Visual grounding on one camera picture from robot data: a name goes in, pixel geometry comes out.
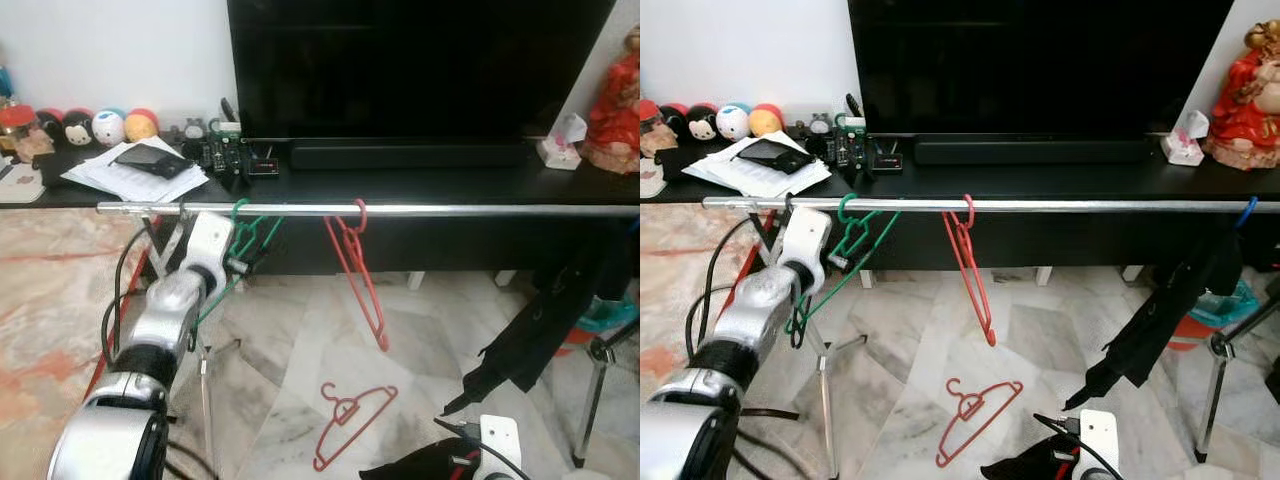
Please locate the green plastic clothes hanger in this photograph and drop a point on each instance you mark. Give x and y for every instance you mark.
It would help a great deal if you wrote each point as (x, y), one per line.
(240, 238)
(852, 225)

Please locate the red plastic clothes hanger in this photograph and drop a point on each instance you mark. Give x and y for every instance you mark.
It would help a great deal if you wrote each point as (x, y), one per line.
(392, 390)
(383, 335)
(990, 335)
(1018, 384)

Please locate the black shirt with red trim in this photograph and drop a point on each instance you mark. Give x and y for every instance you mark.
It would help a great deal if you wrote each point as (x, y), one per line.
(1030, 462)
(420, 465)

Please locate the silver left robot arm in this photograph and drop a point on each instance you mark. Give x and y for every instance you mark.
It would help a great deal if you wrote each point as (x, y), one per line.
(760, 315)
(170, 315)

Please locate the blue clothes hanger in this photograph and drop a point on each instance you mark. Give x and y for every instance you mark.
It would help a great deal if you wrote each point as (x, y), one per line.
(1246, 212)

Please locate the small black box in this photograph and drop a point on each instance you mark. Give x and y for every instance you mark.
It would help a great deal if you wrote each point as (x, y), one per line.
(263, 165)
(886, 160)

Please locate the remote control holder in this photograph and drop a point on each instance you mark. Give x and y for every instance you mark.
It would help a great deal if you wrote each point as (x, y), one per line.
(850, 145)
(225, 150)

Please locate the black flat pouch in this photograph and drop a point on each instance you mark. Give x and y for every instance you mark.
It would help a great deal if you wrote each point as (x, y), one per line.
(150, 160)
(775, 156)

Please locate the white paper stack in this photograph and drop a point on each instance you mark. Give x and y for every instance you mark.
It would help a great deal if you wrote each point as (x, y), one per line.
(120, 182)
(740, 180)

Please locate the small grey figurine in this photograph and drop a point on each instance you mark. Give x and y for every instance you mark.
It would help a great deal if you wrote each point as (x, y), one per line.
(195, 129)
(820, 124)

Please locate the orange and red round plush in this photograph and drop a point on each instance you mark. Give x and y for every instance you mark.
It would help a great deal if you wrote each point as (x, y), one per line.
(141, 125)
(765, 120)

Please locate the white and blue round plush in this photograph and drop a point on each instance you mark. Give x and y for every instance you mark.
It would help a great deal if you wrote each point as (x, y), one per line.
(732, 122)
(109, 128)

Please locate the Mickey Mouse round plush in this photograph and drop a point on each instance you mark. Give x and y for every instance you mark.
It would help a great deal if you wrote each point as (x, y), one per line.
(78, 128)
(703, 123)

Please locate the black soundbar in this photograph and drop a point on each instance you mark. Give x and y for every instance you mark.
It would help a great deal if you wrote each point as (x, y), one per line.
(1030, 151)
(410, 155)

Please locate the Minnie Mouse round plush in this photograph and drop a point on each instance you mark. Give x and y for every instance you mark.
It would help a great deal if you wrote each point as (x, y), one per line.
(675, 121)
(50, 127)

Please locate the silver metal clothes rack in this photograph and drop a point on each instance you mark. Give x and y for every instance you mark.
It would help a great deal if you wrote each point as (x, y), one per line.
(450, 210)
(1080, 205)

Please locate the black television console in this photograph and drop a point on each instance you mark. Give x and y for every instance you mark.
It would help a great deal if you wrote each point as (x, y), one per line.
(1060, 182)
(450, 185)

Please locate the red bucket with teal liner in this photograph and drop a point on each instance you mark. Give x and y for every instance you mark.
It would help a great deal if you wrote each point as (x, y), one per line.
(610, 315)
(1235, 305)

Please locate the red laughing Buddha statue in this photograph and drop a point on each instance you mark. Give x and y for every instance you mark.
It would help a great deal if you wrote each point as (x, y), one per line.
(615, 110)
(1245, 110)

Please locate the black flat television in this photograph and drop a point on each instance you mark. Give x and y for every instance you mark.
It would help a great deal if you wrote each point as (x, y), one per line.
(420, 60)
(1040, 60)

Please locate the white tissue pack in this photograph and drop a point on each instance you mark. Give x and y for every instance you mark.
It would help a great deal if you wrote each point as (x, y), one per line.
(1183, 148)
(560, 152)

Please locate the long black garment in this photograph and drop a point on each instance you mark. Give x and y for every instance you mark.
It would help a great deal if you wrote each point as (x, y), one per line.
(540, 330)
(1160, 330)

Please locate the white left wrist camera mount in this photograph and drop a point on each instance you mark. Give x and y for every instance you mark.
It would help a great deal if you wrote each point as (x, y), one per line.
(808, 235)
(208, 240)

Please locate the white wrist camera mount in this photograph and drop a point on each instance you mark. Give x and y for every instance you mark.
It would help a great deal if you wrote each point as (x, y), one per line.
(808, 235)
(500, 440)
(208, 240)
(1100, 435)

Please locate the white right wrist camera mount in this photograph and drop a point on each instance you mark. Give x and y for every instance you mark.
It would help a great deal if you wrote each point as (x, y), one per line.
(500, 440)
(1100, 435)

